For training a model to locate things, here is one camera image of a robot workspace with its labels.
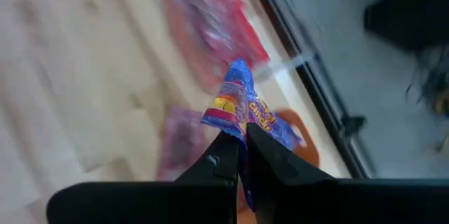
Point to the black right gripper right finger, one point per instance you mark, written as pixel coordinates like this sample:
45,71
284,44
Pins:
298,192

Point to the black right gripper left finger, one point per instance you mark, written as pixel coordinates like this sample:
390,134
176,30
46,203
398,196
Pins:
210,189

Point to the blue rainbow candy packet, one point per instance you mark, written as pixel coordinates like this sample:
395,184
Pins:
238,104
182,139

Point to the clear plastic bin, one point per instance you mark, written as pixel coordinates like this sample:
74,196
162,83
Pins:
280,67

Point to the black case red trim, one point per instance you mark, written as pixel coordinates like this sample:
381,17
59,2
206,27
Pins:
410,17

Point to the black rig frame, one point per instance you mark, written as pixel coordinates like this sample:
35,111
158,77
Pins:
328,111

